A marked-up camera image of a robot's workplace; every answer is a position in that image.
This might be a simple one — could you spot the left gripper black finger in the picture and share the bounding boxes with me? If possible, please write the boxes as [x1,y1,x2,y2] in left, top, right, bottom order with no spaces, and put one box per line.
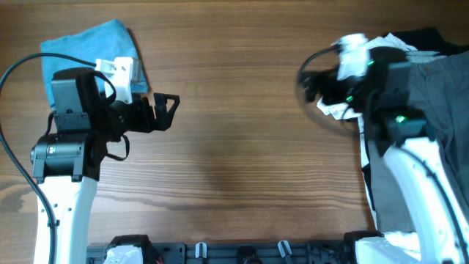
[154,106,173,131]
[153,93,180,110]

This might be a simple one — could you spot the black base rail with clips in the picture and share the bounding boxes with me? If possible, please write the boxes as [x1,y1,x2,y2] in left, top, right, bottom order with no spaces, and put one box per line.
[86,234,385,264]

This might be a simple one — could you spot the white shirt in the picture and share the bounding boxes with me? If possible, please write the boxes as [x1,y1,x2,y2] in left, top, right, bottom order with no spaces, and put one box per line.
[316,32,422,254]

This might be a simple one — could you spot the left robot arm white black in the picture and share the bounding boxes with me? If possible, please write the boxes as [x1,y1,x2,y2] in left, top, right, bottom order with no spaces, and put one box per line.
[31,67,180,263]

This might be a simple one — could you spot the grey shorts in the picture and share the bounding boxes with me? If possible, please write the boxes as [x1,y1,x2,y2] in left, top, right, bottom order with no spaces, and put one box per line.
[366,51,468,232]

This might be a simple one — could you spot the black garment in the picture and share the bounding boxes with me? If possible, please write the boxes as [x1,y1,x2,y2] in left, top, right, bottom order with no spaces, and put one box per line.
[391,27,468,56]

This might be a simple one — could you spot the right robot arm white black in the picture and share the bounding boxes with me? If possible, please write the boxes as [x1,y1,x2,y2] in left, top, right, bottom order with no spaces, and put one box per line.
[296,45,468,263]

